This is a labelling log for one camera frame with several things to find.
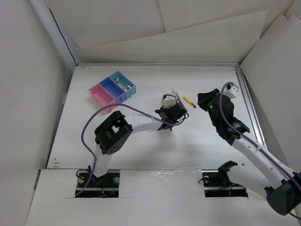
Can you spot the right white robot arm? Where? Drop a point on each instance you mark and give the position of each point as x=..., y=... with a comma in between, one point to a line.
x=279, y=184

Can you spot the aluminium rail right side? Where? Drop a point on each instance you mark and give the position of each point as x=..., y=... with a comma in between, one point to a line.
x=255, y=124

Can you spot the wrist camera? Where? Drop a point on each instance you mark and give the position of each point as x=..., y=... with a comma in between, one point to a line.
x=169, y=100
x=231, y=91

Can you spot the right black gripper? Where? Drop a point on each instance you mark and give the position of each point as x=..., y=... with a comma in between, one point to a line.
x=204, y=97

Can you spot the yellow highlighter pen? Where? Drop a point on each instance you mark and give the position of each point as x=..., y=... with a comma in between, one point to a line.
x=162, y=101

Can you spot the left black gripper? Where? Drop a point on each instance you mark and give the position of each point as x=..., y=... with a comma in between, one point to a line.
x=165, y=109

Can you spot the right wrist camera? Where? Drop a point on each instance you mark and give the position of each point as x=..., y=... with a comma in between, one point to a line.
x=231, y=91

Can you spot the light blue drawer box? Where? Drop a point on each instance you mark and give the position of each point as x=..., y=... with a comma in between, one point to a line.
x=124, y=81

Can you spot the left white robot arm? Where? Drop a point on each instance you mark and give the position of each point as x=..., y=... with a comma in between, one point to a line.
x=111, y=135

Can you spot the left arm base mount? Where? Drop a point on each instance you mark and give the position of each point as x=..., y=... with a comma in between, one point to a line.
x=106, y=186

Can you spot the pink drawer box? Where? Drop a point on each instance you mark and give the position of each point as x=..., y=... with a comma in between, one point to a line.
x=101, y=95

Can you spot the yellow utility knife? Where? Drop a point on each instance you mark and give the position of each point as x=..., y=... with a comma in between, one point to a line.
x=189, y=101

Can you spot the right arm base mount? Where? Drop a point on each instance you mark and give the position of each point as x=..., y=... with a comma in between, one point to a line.
x=217, y=184

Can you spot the dark blue drawer box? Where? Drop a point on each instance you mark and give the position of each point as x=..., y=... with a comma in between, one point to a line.
x=114, y=89

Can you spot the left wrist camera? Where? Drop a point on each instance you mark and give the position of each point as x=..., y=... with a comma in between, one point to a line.
x=169, y=100

